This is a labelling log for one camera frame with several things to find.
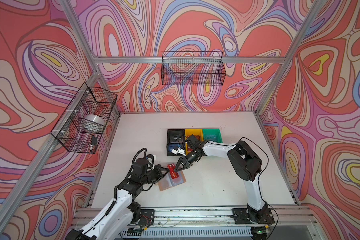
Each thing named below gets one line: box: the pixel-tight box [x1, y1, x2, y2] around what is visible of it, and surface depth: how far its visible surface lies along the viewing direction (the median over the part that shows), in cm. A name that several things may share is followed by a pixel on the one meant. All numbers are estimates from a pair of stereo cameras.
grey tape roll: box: [83, 114, 106, 133], surface depth 74 cm
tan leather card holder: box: [158, 170, 187, 192], surface depth 86 cm
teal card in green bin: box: [204, 134, 218, 141], surface depth 103 cm
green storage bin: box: [202, 128, 223, 144], surface depth 101 cm
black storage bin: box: [166, 129, 185, 157], surface depth 104 cm
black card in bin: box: [169, 135, 183, 144], surface depth 104 cm
